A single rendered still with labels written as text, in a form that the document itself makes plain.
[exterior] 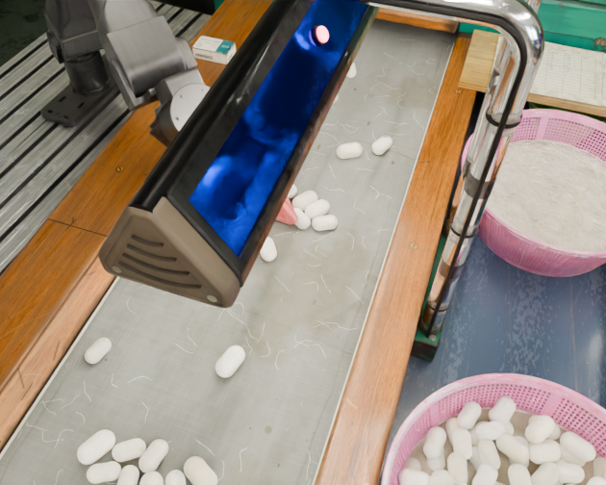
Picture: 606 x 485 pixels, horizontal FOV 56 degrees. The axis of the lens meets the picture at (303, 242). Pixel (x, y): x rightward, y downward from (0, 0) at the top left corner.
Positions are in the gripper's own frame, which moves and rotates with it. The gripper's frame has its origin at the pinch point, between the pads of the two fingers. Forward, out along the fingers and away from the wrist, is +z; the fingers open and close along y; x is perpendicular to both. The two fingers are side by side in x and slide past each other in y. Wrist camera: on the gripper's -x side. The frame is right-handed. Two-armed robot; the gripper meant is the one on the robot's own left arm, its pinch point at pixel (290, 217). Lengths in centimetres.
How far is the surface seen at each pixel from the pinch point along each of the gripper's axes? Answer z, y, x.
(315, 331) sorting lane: 7.3, -13.2, -3.6
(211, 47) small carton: -19.2, 27.2, 13.0
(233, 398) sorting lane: 3.0, -23.5, 0.1
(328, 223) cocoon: 3.9, 1.1, -2.7
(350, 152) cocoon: 3.2, 14.4, -2.1
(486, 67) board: 13.3, 37.3, -13.4
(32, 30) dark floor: -71, 120, 160
